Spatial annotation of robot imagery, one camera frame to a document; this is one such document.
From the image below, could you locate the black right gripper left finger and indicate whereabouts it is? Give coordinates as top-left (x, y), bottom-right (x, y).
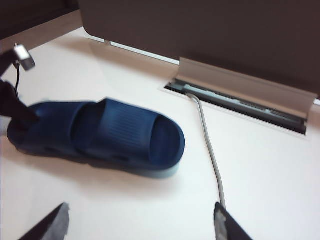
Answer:
top-left (18, 201), bottom-right (71, 240)

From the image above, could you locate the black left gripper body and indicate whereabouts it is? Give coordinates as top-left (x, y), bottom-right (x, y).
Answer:
top-left (0, 48), bottom-right (17, 78)

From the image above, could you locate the grey metal cable tray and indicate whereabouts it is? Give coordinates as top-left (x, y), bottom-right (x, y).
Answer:
top-left (164, 78), bottom-right (307, 136)

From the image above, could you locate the beige cable slot flap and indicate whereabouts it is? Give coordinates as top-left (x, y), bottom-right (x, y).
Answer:
top-left (176, 56), bottom-right (318, 123)

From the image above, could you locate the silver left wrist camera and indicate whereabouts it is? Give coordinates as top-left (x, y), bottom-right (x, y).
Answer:
top-left (13, 43), bottom-right (36, 73)

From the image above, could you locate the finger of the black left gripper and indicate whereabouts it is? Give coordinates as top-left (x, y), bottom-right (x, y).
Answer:
top-left (0, 81), bottom-right (40, 123)

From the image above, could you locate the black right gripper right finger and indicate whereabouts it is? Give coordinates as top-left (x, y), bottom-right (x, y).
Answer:
top-left (213, 201), bottom-right (253, 240)

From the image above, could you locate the brown desk divider panel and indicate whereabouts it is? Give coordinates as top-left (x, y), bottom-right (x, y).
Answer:
top-left (77, 0), bottom-right (320, 98)

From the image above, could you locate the grey power cable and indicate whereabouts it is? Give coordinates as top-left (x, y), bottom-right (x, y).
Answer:
top-left (186, 92), bottom-right (227, 210)

